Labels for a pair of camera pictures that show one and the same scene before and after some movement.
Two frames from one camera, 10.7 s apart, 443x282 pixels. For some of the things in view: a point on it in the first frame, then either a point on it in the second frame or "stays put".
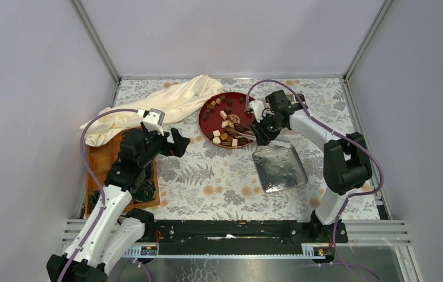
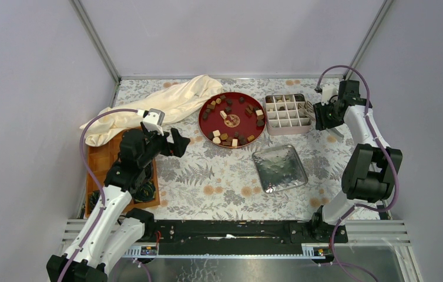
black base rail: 243,237 stays put
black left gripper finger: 178,139 stays put
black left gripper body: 157,143 stays put
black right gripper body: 271,125 → 335,118
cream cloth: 101,128 stays put
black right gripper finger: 264,138 → 322,122
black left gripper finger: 180,144 stays put
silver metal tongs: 240,131 → 309,107
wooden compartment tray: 100,158 stays put
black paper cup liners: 146,192 stays put
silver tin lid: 279,168 stays put
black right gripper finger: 258,127 → 319,109
